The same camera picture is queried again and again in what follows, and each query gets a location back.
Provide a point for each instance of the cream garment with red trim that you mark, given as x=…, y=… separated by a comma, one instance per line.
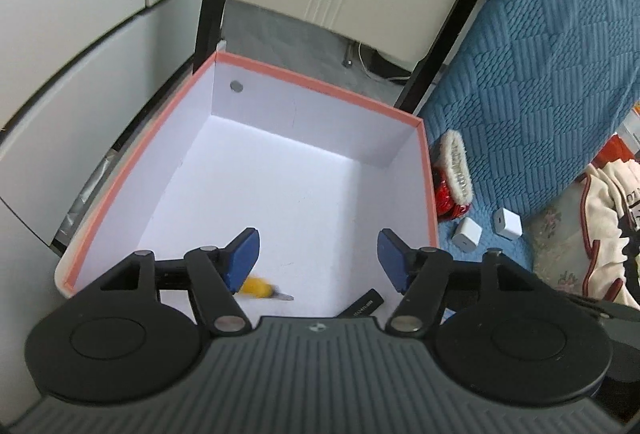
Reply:
x=607, y=209

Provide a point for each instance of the pink cardboard box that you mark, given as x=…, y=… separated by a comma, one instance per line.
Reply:
x=280, y=184

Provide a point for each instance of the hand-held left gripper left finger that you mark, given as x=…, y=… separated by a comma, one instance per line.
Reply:
x=244, y=259

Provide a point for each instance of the blue knitted blanket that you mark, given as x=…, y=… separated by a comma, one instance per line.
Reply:
x=540, y=79

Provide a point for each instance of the orange cloth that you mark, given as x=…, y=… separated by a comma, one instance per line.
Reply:
x=614, y=150

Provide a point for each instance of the floral bed sheet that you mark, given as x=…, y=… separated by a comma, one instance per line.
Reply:
x=555, y=244

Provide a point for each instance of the white wardrobe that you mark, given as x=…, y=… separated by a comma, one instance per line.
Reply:
x=75, y=64

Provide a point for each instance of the red lion figurine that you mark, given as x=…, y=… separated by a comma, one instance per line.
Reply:
x=452, y=194

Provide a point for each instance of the black flash drive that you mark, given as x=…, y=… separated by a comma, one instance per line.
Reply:
x=361, y=304

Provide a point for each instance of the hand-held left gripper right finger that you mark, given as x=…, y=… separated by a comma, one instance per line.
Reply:
x=393, y=261

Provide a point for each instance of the white charger cube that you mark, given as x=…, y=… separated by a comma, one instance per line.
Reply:
x=508, y=223
x=468, y=234

